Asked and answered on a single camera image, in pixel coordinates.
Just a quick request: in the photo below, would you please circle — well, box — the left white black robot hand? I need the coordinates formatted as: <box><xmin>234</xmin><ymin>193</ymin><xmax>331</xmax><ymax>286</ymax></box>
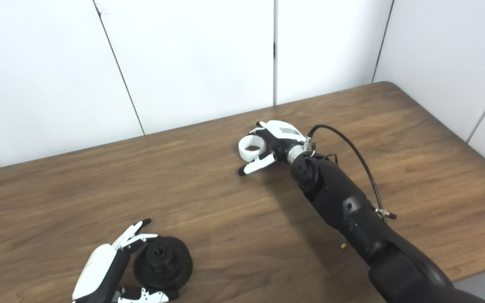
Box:
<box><xmin>72</xmin><ymin>218</ymin><xmax>180</xmax><ymax>303</ymax></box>

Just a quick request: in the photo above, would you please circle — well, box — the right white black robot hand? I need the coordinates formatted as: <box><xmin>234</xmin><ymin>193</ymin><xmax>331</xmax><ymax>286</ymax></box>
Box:
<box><xmin>238</xmin><ymin>120</ymin><xmax>309</xmax><ymax>176</ymax></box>

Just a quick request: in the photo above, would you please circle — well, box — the white toothed ring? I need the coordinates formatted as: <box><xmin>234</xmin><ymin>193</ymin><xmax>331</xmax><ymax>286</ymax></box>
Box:
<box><xmin>238</xmin><ymin>136</ymin><xmax>267</xmax><ymax>162</ymax></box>

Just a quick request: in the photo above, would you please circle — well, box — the round black stepped part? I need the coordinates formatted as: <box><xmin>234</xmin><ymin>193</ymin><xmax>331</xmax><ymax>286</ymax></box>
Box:
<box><xmin>134</xmin><ymin>236</ymin><xmax>193</xmax><ymax>291</ymax></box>

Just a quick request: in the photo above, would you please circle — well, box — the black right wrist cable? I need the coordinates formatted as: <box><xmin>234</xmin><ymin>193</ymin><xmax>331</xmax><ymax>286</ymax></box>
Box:
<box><xmin>308</xmin><ymin>125</ymin><xmax>397</xmax><ymax>221</ymax></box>

